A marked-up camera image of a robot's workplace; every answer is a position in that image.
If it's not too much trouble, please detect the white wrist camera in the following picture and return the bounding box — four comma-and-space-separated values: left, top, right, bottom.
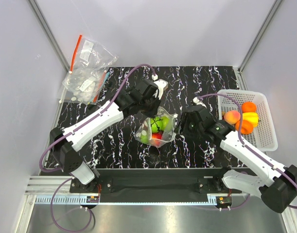
152, 74, 168, 100
192, 97, 207, 110

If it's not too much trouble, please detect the red yellow pomegranate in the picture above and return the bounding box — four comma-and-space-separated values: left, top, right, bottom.
150, 133, 162, 148

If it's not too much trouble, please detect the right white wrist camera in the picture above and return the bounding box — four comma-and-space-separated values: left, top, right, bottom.
192, 97, 207, 110

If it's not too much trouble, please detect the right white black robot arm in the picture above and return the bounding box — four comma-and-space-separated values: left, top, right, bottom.
175, 105, 297, 213

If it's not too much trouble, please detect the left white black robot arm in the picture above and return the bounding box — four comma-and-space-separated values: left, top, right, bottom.
50, 79, 168, 192

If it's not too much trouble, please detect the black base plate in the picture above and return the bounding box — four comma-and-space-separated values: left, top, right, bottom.
70, 168, 231, 204

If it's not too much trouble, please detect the orange fruit lower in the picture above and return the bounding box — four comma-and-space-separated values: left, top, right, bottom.
241, 120, 254, 134

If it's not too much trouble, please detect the clear bag with white dots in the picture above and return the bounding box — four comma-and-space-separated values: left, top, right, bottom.
135, 107, 178, 148

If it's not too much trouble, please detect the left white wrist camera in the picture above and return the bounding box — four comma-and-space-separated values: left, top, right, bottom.
152, 74, 168, 100

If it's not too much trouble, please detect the yellow bell pepper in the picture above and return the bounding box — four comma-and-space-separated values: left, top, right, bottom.
243, 112, 259, 127

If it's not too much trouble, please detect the peach fruit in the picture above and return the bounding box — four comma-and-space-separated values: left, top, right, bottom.
224, 110, 241, 125

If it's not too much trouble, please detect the clear bag with red zipper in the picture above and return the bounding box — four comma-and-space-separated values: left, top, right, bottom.
69, 34, 118, 74

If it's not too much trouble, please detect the clear bag with coloured zippers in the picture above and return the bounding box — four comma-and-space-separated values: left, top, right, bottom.
62, 68, 108, 104

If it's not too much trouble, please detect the purple cable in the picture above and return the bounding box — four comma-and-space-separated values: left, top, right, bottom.
194, 94, 297, 209
38, 63, 158, 231

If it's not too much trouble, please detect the orange fruit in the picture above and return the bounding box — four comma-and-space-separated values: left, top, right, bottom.
241, 120, 254, 134
242, 102, 257, 113

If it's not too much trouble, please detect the white plastic basket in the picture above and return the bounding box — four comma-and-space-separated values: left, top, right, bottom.
217, 89, 278, 151

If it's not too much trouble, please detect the green bell pepper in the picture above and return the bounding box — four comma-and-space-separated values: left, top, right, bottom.
150, 117, 163, 133

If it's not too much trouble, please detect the black marble pattern mat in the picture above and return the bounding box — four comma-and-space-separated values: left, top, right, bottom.
45, 66, 268, 169

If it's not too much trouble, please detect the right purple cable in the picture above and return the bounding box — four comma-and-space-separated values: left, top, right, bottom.
194, 94, 297, 209

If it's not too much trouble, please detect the orange fruit top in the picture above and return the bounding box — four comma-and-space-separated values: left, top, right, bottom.
242, 102, 257, 113

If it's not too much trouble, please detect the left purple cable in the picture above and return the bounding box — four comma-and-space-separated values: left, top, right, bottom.
38, 63, 158, 231

